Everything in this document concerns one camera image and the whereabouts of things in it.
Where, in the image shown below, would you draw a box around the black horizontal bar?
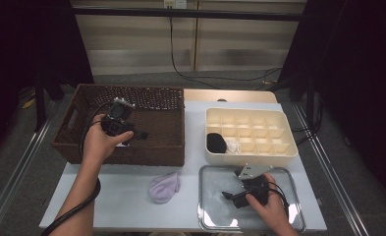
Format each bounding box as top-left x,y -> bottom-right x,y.
72,7 -> 307,23

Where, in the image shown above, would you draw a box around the brown wicker basket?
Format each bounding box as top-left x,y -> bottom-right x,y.
51,83 -> 186,167

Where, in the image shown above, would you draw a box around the white sock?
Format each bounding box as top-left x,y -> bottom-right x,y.
225,138 -> 242,155

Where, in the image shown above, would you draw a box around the white wall outlet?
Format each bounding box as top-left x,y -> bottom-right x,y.
163,0 -> 189,10

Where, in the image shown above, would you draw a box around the cream divided storage box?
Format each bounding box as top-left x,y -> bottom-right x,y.
204,107 -> 300,167

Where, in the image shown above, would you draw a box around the dark curtain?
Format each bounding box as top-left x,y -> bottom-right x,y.
277,0 -> 386,210
0,0 -> 95,165

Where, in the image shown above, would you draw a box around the metal floor rail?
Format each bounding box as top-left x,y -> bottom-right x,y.
292,103 -> 370,236
0,99 -> 59,236

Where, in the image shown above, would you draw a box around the person's left hand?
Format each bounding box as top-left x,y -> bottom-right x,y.
83,113 -> 136,165

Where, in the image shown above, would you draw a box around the clear plastic box lid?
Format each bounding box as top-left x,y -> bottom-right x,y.
197,164 -> 306,234

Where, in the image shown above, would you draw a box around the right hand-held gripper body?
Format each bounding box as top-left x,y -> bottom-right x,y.
237,164 -> 274,200

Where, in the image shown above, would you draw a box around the black sock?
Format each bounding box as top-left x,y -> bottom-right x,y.
206,132 -> 228,154

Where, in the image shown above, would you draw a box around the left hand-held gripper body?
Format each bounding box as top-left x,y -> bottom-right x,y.
100,96 -> 137,138

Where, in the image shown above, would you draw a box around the black floor cables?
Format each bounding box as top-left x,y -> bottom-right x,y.
293,94 -> 324,146

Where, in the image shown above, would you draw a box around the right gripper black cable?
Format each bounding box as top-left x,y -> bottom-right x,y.
267,181 -> 292,210

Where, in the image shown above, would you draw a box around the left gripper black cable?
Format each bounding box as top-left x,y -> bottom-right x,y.
41,101 -> 116,236

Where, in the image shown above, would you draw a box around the black metal stand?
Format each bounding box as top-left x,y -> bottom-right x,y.
33,70 -> 66,133

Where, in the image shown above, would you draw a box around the person's right hand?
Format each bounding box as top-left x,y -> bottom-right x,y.
245,173 -> 292,231

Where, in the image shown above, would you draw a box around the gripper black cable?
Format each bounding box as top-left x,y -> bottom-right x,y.
267,181 -> 292,210
41,101 -> 116,236

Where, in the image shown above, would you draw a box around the yellow flat object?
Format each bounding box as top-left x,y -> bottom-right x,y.
21,97 -> 37,110

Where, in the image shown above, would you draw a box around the black hanging wall cable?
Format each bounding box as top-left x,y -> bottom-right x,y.
169,16 -> 283,90

